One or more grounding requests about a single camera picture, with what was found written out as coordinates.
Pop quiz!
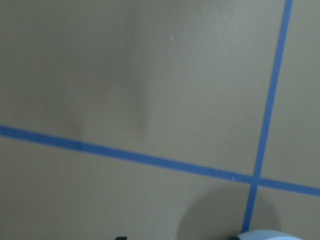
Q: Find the blue bowl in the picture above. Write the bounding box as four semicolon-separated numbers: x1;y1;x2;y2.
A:
236;229;302;240

